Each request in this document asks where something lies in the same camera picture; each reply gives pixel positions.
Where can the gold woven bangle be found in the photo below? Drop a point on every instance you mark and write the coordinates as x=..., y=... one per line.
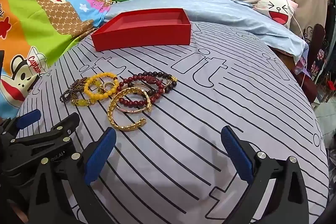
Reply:
x=113, y=104

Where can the dark wooden chair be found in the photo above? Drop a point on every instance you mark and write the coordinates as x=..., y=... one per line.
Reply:
x=315, y=45

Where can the colourful cartoon monkey blanket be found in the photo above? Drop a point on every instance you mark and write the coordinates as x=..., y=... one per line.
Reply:
x=34, y=34

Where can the black bead bracelet gold charm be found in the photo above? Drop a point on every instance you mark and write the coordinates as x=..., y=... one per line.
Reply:
x=159, y=82

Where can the gold hoop earring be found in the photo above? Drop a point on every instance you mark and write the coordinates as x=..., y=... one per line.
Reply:
x=108, y=85

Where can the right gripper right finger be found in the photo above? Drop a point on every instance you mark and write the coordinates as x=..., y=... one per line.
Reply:
x=288, y=201

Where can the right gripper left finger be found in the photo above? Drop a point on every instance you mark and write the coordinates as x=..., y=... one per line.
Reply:
x=49, y=202

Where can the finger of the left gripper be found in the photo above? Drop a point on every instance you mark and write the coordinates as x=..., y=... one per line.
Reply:
x=61, y=130
x=28, y=119

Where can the pink laughing face cushion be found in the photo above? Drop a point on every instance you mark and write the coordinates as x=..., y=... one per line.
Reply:
x=281, y=11

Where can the light blue blanket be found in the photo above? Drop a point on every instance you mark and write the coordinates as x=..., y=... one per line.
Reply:
x=236, y=14

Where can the thin rose gold bangle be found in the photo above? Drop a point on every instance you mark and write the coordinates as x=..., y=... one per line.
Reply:
x=147, y=106

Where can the red shallow tray box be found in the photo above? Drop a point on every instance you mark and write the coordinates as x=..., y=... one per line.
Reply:
x=141, y=28

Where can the striped lilac bed cover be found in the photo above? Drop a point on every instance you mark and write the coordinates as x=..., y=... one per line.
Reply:
x=174, y=169

